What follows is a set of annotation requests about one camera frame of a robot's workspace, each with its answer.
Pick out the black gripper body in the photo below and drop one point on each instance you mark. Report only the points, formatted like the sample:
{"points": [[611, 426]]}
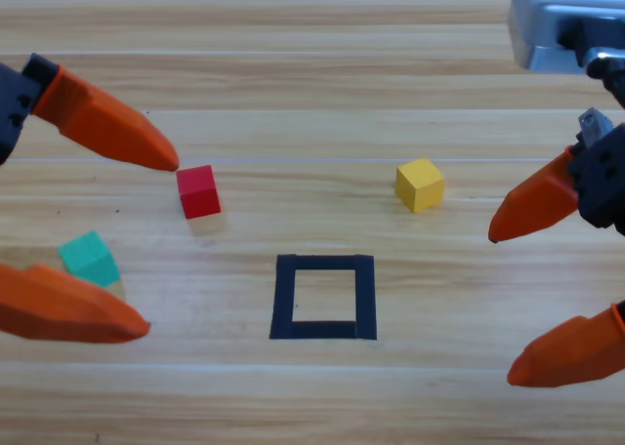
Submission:
{"points": [[603, 181], [12, 108]]}

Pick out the yellow wooden cube block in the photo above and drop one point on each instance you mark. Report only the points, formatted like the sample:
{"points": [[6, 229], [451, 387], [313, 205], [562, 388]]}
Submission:
{"points": [[420, 186]]}

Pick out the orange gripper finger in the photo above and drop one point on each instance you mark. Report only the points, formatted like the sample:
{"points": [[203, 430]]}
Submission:
{"points": [[532, 211], [566, 354], [63, 308], [102, 123]]}

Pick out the red wooden cube block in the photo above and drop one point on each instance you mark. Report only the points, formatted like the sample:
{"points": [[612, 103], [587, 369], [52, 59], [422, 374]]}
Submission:
{"points": [[197, 193]]}

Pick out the black tape square outline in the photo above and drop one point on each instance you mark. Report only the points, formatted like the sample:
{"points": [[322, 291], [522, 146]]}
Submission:
{"points": [[285, 294]]}

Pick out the green wooden cube block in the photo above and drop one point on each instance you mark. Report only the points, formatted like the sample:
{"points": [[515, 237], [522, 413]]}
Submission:
{"points": [[85, 257]]}

